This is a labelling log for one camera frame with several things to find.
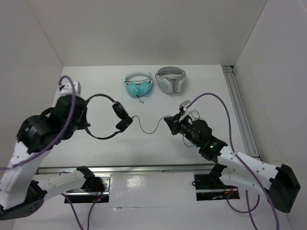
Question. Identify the white grey gaming headset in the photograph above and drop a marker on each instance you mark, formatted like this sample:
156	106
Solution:
170	79

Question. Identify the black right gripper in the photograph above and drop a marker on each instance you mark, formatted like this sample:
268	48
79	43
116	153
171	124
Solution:
174	122

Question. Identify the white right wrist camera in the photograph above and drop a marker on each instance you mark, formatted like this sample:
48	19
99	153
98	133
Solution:
185	108

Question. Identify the black on-ear headphones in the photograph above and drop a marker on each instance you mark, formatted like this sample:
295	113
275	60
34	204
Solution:
105	117

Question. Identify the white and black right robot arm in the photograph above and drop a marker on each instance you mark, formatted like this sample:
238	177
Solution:
234	168

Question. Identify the aluminium front rail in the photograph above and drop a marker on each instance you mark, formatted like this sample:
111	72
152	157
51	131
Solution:
131	169

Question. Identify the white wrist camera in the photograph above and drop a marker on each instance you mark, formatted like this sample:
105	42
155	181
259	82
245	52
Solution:
68	88
185	108

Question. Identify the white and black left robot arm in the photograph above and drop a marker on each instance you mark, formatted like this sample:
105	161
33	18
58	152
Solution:
20	194

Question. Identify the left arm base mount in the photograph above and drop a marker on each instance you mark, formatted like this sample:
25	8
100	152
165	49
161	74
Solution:
97	191

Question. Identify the teal cat-ear headphones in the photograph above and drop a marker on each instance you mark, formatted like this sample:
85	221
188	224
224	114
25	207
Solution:
138	88

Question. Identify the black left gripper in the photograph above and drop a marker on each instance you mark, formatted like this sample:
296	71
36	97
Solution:
84	122

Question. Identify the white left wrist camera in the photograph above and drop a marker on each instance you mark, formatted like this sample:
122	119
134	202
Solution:
68	88

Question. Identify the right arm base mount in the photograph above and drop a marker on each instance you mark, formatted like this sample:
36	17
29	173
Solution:
209	187

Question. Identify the aluminium side rail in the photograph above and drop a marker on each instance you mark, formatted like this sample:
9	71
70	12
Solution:
241	115

